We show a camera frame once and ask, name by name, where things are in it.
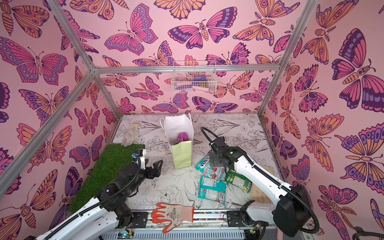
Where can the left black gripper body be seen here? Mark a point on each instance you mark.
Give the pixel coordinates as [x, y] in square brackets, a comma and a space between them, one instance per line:
[140, 177]

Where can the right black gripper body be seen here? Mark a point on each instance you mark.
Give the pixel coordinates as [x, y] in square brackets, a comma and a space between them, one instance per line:
[216, 159]

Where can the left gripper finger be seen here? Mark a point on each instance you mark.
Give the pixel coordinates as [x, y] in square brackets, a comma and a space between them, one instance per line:
[157, 168]
[150, 175]

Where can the teal Fox's candy bag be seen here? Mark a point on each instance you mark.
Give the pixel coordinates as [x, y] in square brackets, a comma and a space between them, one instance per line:
[213, 173]

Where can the purple grape candy bag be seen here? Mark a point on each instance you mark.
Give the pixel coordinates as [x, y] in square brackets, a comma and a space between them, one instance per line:
[182, 137]

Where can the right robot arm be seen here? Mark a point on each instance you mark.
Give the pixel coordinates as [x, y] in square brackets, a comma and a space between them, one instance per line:
[291, 212]

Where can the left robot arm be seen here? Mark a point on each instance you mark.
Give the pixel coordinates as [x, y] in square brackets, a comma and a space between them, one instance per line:
[107, 209]

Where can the white paper gift bag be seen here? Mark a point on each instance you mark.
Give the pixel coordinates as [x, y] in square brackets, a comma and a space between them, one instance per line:
[179, 132]

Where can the green artificial grass mat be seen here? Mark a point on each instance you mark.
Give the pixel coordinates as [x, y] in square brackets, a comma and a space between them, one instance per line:
[113, 158]

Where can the green snack packet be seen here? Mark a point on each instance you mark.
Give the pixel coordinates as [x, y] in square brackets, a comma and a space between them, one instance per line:
[238, 180]

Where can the white knit work glove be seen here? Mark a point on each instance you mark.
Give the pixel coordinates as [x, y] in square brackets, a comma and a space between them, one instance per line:
[131, 135]

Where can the red and white work glove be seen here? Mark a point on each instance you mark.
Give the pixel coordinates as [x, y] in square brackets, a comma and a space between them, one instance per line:
[175, 215]

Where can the pink roll in basket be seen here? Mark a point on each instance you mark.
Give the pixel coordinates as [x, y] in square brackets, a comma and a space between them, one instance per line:
[203, 89]

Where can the purple item in basket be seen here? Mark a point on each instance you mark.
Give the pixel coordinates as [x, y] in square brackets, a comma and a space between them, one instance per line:
[201, 78]

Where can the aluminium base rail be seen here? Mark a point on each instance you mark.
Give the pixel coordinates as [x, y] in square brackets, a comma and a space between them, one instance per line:
[207, 225]

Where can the white wire basket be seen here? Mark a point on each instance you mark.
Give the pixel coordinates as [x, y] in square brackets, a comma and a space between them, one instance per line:
[194, 76]

